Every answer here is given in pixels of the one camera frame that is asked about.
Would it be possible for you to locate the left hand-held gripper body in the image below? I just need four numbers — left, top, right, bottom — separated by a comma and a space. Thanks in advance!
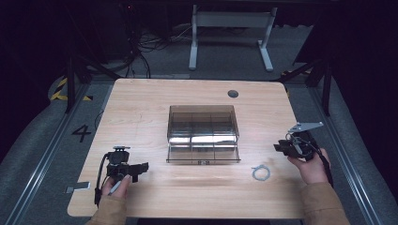
105, 144, 131, 186

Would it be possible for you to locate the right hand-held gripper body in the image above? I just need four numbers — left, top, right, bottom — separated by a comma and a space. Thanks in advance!
284, 121, 325, 162

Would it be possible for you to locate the pale blue cord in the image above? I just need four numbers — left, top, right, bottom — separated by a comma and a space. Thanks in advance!
251, 164, 271, 183

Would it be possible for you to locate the transparent grey drawer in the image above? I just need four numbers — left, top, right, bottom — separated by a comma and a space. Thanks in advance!
165, 141, 242, 165

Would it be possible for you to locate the transparent grey drawer box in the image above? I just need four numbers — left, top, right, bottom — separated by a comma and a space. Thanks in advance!
166, 104, 241, 148

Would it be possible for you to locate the person's left hand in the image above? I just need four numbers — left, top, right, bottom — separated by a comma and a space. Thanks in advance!
100, 173, 133, 200

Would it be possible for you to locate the person's right hand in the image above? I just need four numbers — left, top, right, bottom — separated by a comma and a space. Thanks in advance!
287, 147, 331, 186

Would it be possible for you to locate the grey tape strip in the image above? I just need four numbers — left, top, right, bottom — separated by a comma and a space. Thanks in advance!
64, 181, 92, 195

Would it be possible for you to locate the black metal stand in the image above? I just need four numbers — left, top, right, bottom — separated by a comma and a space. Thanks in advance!
64, 54, 122, 114
271, 59, 333, 117

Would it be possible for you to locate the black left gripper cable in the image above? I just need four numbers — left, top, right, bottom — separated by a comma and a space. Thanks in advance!
93, 153, 111, 208

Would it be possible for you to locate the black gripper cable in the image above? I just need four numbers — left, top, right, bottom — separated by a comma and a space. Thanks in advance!
299, 137, 334, 188
93, 153, 111, 208

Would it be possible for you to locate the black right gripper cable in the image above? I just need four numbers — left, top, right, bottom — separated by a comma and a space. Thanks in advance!
299, 137, 334, 188

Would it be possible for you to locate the metal floor rail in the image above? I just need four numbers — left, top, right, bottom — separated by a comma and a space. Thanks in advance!
2, 82, 92, 225
308, 85, 385, 225

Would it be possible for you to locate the tangle of black floor cables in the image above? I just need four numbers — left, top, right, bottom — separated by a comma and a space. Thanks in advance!
123, 22, 195, 79

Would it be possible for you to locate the white metal desk frame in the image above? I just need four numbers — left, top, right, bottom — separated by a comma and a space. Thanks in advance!
188, 4, 279, 73

